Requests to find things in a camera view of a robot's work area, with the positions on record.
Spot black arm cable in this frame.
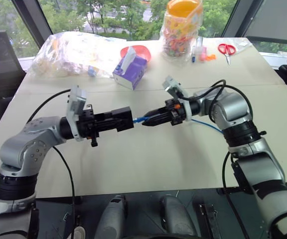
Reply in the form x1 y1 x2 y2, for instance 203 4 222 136
182 79 254 239
26 89 77 239

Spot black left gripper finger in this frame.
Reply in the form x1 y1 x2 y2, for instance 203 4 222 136
93 121 121 132
93 111 115 121

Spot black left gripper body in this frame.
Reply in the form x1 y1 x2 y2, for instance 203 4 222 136
78 104 102 148

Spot purple tissue box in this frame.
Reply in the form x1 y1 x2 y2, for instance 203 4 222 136
112 46 148 91

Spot blue Ethernet cable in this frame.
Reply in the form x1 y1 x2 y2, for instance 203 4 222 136
133 116 226 135

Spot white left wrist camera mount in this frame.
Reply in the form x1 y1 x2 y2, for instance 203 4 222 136
65 84 88 142

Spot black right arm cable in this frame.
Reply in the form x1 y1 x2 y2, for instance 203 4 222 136
182 79 254 239

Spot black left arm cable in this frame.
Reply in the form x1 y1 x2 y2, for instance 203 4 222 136
26 89 77 239

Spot clear jar of colourful clips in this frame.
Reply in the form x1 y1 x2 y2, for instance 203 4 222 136
159 0 204 66

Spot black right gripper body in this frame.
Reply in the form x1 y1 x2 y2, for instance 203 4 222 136
164 98 185 126

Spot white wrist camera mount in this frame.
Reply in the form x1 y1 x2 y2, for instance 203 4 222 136
161 75 193 122
65 84 88 142

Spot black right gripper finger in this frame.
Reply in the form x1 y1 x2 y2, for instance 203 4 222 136
142 118 172 127
143 108 171 120

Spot clear plastic bag of items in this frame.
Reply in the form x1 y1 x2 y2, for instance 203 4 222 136
29 31 127 79

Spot red-handled scissors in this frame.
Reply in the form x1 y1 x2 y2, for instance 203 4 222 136
217 43 237 66

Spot small pink clear bottle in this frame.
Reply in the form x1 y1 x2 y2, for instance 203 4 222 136
195 36 208 62

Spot red plastic bowl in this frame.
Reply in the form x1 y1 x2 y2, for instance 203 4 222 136
120 44 152 63

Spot dark grey rounded shape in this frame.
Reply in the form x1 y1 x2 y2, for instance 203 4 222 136
159 194 199 239
100 194 129 239

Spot black flat bar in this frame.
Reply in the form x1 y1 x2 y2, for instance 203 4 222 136
197 203 223 239

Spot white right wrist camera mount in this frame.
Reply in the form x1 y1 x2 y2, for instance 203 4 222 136
161 75 193 122

